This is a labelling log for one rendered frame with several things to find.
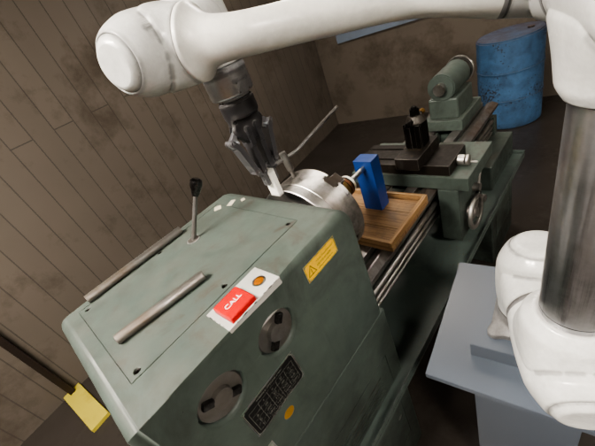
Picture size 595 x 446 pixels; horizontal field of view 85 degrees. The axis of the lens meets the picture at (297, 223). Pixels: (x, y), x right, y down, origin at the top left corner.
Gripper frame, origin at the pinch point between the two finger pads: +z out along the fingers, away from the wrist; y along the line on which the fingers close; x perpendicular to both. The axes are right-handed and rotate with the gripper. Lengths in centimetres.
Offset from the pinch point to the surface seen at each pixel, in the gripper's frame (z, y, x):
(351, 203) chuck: 20.7, 21.0, -2.6
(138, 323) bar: 7.5, -39.5, 5.0
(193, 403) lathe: 14.1, -42.2, -14.0
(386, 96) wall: 106, 354, 177
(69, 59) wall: -53, 43, 220
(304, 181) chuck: 11.4, 16.7, 8.7
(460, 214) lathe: 60, 71, -14
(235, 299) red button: 8.0, -25.9, -10.8
